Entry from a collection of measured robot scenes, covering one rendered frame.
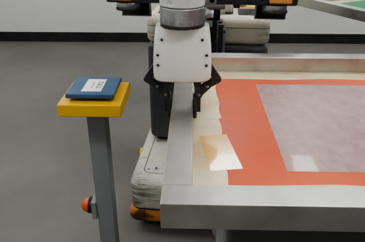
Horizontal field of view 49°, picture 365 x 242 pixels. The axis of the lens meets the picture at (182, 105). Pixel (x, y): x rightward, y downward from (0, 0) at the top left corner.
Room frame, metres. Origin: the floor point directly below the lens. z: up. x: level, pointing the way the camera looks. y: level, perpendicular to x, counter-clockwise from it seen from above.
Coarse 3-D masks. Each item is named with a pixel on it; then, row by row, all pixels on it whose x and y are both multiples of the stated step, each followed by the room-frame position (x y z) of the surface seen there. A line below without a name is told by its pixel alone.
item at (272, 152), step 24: (240, 120) 0.65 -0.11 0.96; (264, 120) 0.65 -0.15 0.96; (288, 120) 0.65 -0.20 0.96; (312, 120) 0.65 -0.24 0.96; (336, 120) 0.65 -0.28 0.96; (360, 120) 0.65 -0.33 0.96; (240, 144) 0.57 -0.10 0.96; (264, 144) 0.57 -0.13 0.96; (288, 144) 0.57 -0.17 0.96; (312, 144) 0.57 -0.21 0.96; (336, 144) 0.57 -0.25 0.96; (360, 144) 0.57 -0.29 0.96; (264, 168) 0.50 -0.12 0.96; (288, 168) 0.50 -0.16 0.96; (312, 168) 0.50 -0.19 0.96; (336, 168) 0.50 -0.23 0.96; (360, 168) 0.50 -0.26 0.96
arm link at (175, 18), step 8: (160, 8) 0.65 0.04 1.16; (200, 8) 0.64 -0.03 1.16; (160, 16) 0.66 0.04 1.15; (168, 16) 0.64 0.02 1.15; (176, 16) 0.63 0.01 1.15; (184, 16) 0.63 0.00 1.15; (192, 16) 0.63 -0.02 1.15; (200, 16) 0.64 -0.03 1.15; (208, 16) 0.66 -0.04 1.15; (168, 24) 0.64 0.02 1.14; (176, 24) 0.63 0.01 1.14; (184, 24) 0.63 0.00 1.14; (192, 24) 0.63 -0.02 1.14; (200, 24) 0.64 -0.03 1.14
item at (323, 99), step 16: (224, 80) 0.86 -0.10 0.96; (240, 80) 0.86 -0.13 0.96; (256, 80) 0.86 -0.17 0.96; (272, 80) 0.86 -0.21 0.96; (288, 80) 0.86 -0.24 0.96; (304, 80) 0.86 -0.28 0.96; (320, 80) 0.86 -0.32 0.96; (336, 80) 0.86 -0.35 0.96; (352, 80) 0.86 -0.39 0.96; (224, 96) 0.77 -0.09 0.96; (240, 96) 0.77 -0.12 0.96; (256, 96) 0.77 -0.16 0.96; (272, 96) 0.77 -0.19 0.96; (288, 96) 0.77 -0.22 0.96; (304, 96) 0.77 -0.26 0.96; (320, 96) 0.77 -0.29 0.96; (336, 96) 0.77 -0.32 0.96; (352, 96) 0.77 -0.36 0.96; (224, 112) 0.69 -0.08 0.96; (240, 112) 0.69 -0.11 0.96; (256, 112) 0.69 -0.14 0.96; (272, 112) 0.69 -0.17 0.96; (288, 112) 0.69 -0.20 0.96; (304, 112) 0.69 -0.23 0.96; (320, 112) 0.69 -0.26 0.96; (336, 112) 0.69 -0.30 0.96; (352, 112) 0.69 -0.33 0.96
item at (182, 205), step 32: (224, 64) 0.92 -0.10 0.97; (256, 64) 0.92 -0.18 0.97; (288, 64) 0.91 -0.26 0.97; (320, 64) 0.91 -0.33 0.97; (352, 64) 0.91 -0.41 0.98; (192, 96) 0.69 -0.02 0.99; (192, 128) 0.56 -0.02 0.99; (192, 192) 0.40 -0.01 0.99; (224, 192) 0.40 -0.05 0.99; (256, 192) 0.40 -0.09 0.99; (288, 192) 0.40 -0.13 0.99; (320, 192) 0.40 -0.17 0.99; (352, 192) 0.40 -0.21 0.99; (192, 224) 0.37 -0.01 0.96; (224, 224) 0.37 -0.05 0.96; (256, 224) 0.37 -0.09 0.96; (288, 224) 0.37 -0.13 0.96; (320, 224) 0.37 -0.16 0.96; (352, 224) 0.37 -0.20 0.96
